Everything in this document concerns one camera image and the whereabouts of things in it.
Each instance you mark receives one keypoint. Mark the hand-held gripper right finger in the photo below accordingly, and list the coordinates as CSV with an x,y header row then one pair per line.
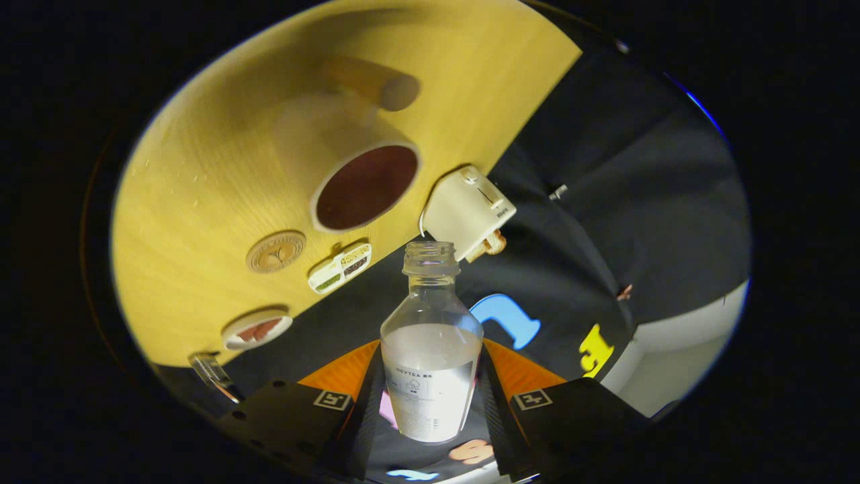
x,y
578,417

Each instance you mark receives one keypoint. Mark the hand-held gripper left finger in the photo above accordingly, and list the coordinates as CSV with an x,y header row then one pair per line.
x,y
295,417

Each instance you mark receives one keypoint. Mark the clear juice bottle white label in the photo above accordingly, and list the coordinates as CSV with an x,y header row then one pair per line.
x,y
430,376

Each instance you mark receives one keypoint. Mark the round wooden coaster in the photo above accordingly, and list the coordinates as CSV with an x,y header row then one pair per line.
x,y
275,252

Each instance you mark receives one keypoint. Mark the small silver foil cone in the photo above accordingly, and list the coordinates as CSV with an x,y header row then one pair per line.
x,y
211,373

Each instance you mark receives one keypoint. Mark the red meat slice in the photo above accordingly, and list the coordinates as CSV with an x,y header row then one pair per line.
x,y
250,332
270,325

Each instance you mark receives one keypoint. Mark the white round plate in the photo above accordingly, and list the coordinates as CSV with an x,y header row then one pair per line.
x,y
235,337

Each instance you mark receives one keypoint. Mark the white compartment snack tray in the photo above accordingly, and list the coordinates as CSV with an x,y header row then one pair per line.
x,y
339,269

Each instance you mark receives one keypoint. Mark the toast slice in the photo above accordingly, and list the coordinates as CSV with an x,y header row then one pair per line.
x,y
497,243
477,254

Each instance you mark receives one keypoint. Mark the cream toaster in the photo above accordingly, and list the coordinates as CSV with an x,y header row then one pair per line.
x,y
463,215

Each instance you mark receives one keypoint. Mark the wooden table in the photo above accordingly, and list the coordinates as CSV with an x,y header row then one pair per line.
x,y
201,202

